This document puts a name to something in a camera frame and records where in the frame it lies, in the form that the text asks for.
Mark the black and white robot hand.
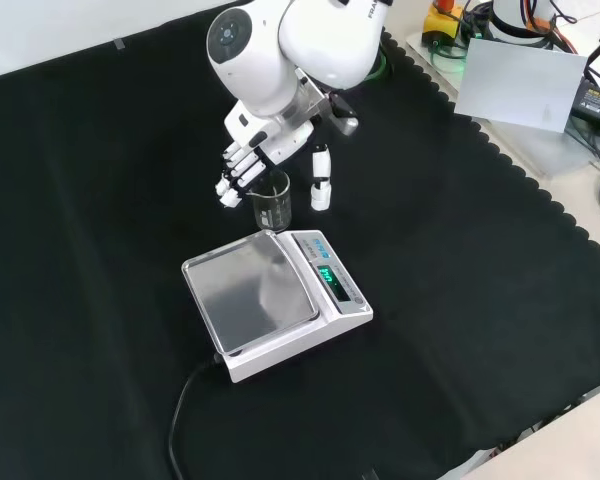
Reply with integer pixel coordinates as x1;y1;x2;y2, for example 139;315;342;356
214;101;334;212

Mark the clear glass beaker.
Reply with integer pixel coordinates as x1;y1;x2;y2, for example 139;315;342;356
246;169;294;233

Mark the white electronic balance steel pan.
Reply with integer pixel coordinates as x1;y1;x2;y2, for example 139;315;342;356
181;229;375;385

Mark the yellow stop button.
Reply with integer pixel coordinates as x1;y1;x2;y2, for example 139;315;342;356
421;0;467;44

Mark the pale board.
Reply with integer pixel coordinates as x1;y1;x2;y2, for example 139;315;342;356
453;37;591;134

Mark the black bench cloth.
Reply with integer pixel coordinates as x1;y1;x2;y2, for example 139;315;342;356
0;9;600;480

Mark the green cable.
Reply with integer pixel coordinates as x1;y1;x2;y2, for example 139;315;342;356
369;42;394;85

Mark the orange cable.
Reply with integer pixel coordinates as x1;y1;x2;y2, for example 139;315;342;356
522;7;579;54

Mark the black balance power cable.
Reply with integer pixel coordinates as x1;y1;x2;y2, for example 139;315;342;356
167;352;227;480

